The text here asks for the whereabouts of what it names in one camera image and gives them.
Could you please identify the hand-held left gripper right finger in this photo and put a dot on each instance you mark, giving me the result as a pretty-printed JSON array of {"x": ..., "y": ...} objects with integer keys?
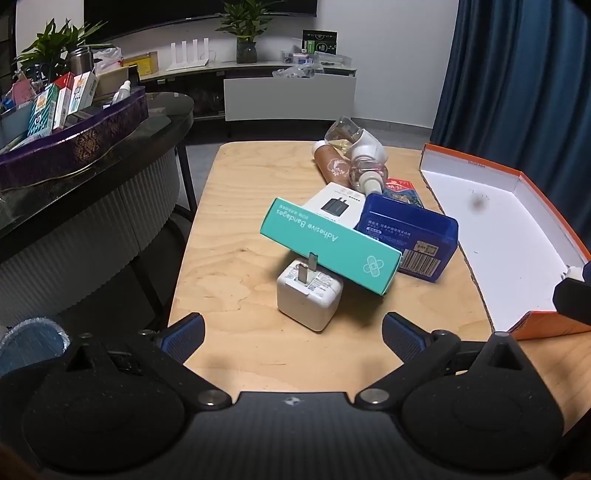
[{"x": 401, "y": 334}]

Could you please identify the white television cabinet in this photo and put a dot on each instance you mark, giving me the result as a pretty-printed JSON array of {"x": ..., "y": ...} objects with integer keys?
[{"x": 286, "y": 97}]

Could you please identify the white dropper bottle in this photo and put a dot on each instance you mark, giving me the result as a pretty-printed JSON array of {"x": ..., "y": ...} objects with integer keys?
[{"x": 121, "y": 92}]

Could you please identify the yellow box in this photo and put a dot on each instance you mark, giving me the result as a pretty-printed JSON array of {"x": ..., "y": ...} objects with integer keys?
[{"x": 145, "y": 64}]

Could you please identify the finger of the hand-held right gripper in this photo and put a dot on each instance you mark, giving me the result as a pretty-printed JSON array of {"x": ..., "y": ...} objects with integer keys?
[{"x": 572, "y": 297}]

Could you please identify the dark round side table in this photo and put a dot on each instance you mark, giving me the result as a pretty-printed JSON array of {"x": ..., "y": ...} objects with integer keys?
[{"x": 69, "y": 240}]

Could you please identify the red blue playing card box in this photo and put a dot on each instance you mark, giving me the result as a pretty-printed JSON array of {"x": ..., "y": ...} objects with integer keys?
[{"x": 404, "y": 189}]

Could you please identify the tan cardboard box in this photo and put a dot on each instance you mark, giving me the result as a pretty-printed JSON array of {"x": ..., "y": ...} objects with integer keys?
[{"x": 111, "y": 81}]

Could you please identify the blue textured object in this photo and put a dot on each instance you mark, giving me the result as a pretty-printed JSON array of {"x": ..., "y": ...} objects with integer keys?
[{"x": 32, "y": 346}]

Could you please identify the blue plastic box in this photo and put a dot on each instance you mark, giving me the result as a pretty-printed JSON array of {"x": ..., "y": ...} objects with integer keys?
[{"x": 406, "y": 226}]

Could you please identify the clear glass bottle white cap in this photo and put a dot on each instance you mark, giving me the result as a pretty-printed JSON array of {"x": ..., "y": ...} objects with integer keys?
[{"x": 364, "y": 173}]

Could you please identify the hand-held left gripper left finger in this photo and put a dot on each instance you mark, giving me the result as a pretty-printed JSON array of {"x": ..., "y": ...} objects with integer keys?
[{"x": 184, "y": 330}]

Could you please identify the clear plastic container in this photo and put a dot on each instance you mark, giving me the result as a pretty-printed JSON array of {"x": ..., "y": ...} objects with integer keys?
[{"x": 334, "y": 60}]

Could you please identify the purple patterned tray box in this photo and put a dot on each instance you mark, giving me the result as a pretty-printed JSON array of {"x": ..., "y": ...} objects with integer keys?
[{"x": 69, "y": 152}]

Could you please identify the leafy green plant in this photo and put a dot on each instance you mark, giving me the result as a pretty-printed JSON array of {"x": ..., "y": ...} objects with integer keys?
[{"x": 51, "y": 46}]

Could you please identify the white router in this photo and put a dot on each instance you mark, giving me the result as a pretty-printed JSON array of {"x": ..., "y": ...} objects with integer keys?
[{"x": 189, "y": 55}]

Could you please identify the clear plastic packaging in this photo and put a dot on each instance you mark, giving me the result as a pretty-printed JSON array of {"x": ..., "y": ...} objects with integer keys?
[{"x": 295, "y": 71}]

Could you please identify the black television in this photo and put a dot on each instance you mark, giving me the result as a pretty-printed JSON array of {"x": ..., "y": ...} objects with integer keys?
[{"x": 184, "y": 14}]

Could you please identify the white plastic bag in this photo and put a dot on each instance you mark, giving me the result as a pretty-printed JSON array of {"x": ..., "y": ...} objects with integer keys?
[{"x": 108, "y": 57}]

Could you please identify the white charger cube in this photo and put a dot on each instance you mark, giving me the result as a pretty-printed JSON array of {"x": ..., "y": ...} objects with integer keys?
[{"x": 304, "y": 300}]

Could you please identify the steel tumbler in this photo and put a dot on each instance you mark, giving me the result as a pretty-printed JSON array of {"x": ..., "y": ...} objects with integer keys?
[{"x": 81, "y": 62}]

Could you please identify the green black box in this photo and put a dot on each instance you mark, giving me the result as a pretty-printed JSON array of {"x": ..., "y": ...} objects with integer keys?
[{"x": 318, "y": 44}]

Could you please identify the white charger packaging box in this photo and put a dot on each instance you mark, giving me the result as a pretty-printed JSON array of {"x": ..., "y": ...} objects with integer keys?
[{"x": 332, "y": 203}]

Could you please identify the teal bandage box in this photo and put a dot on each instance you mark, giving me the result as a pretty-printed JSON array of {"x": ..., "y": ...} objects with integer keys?
[{"x": 323, "y": 240}]

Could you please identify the potted plant in glass vase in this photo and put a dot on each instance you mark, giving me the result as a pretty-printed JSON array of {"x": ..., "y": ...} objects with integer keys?
[{"x": 246, "y": 50}]

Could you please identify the white plug-in vaporizer with bottle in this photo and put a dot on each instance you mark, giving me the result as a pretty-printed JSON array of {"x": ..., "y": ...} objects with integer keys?
[{"x": 369, "y": 145}]

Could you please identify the orange cardboard box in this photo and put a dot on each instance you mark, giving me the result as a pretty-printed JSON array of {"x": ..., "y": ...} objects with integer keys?
[{"x": 498, "y": 240}]

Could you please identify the brown patterned bottle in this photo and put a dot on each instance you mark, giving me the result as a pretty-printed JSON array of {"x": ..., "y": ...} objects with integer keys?
[{"x": 332, "y": 166}]

